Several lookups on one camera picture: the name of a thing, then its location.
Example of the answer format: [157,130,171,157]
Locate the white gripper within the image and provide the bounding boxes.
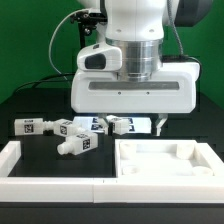
[71,62,200,136]

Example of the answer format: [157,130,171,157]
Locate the white square tabletop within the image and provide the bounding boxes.
[115,139,224,179]

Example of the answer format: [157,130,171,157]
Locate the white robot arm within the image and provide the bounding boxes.
[71,0,213,135]

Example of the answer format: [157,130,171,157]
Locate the paper sheet with tags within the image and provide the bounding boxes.
[73,116,151,134]

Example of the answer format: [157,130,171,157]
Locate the white U-shaped obstacle fence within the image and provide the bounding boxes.
[0,141,224,203]

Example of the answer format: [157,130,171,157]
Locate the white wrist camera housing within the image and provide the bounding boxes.
[77,42,122,71]

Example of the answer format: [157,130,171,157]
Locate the black cables on table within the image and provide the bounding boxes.
[13,70,78,94]

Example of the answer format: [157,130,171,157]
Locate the grey camera cable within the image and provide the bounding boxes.
[48,9,88,88]

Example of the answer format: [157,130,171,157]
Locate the black camera on mount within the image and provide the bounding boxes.
[70,8,107,23]

